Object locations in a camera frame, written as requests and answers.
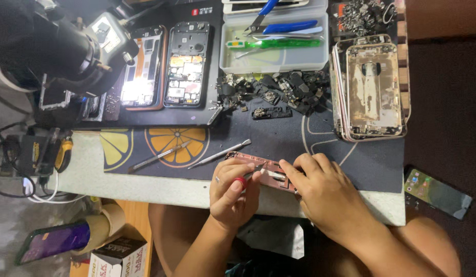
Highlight white cardboard box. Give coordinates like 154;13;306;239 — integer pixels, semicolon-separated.
87;236;148;277

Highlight person's right hand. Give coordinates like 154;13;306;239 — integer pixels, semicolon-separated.
278;153;378;241

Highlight yellow and black tool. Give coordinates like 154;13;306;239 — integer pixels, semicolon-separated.
54;130;74;174

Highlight blue-handled cutter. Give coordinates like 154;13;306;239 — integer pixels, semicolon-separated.
261;19;319;36

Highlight clear plastic tray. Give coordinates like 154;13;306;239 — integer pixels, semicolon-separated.
219;0;330;74

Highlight pile of black phone parts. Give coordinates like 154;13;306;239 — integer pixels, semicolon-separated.
213;70;332;116

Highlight white cable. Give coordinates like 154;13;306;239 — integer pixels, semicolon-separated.
26;172;87;205

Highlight beige tape roll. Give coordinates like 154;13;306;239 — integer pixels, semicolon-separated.
74;203;127;255

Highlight checkered wooden board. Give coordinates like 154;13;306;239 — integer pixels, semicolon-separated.
394;0;412;124

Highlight black microscope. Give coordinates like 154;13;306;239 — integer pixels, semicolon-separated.
0;0;140;112

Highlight stack of gold phone housings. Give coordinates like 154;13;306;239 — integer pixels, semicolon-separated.
329;33;409;143

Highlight black repair mat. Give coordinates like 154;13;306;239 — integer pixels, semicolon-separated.
33;0;225;129

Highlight dark smartphone with lit screen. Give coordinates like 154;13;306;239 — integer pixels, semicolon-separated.
403;167;473;221

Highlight blue-handled pliers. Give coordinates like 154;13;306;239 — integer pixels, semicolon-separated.
243;0;281;37

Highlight black power device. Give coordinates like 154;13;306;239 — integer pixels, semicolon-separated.
0;128;62;178

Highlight black phone board part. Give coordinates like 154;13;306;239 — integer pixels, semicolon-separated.
252;106;293;119

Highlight smartphone with purple screen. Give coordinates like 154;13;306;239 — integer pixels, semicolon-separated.
14;221;91;266

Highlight person's legs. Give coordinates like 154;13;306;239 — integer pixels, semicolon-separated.
147;202;462;277

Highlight green transparent screwdriver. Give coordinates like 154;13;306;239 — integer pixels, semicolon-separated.
226;38;323;51

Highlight person's left hand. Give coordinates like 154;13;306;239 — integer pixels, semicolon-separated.
209;158;262;232

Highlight opened black phone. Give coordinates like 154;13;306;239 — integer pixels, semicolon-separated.
163;21;212;108

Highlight opened phone with orange frame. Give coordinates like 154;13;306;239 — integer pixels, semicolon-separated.
120;25;169;112

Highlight dark citrus-print work mat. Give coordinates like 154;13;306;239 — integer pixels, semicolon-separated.
99;92;406;194

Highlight red-capped small screwdriver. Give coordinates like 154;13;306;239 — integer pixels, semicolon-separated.
233;162;268;190

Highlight white cloth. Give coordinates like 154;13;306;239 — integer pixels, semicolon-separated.
237;216;305;261

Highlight metal scalpel knife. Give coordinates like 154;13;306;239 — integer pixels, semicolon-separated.
128;140;193;174

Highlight metal spudger tool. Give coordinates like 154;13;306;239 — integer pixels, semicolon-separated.
187;138;252;170

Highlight pink phone housing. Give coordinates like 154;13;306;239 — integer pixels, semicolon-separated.
224;151;301;192

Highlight pile of small metal parts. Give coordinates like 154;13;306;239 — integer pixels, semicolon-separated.
330;0;397;38

